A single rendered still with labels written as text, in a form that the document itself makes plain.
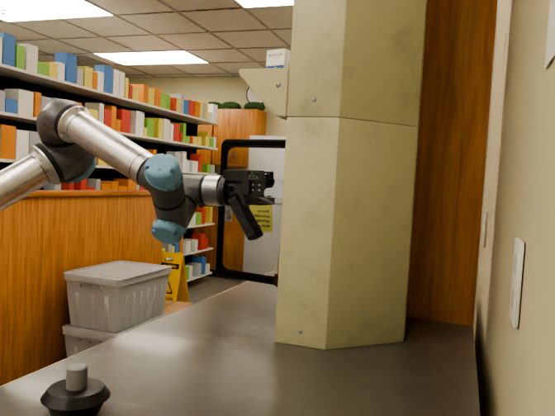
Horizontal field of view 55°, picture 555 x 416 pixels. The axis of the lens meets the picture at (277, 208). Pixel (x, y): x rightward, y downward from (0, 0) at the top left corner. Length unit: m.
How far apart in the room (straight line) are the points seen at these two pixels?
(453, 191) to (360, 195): 0.37
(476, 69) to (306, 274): 0.68
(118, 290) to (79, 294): 0.28
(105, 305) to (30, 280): 0.44
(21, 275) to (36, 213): 0.36
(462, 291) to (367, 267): 0.37
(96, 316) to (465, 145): 2.51
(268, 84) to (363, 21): 0.23
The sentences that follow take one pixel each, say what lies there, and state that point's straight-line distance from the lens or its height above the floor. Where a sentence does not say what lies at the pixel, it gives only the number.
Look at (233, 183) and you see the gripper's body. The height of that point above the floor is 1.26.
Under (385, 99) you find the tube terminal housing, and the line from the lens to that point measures 1.14.
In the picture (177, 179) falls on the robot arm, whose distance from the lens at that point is 1.16.
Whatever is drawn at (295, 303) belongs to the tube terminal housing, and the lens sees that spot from 1.11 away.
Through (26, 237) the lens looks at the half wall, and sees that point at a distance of 3.31.
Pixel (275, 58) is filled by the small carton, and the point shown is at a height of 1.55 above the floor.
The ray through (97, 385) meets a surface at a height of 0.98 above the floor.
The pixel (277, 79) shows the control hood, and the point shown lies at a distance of 1.12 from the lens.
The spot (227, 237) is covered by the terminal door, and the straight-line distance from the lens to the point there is 1.54.
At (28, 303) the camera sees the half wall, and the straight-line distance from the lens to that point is 3.40.
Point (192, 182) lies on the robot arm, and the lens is 1.30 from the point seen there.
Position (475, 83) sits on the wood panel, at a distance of 1.43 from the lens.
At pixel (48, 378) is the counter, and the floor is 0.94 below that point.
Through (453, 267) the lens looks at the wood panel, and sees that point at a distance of 1.42.
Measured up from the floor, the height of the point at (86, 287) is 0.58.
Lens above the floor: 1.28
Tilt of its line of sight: 3 degrees down
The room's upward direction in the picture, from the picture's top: 3 degrees clockwise
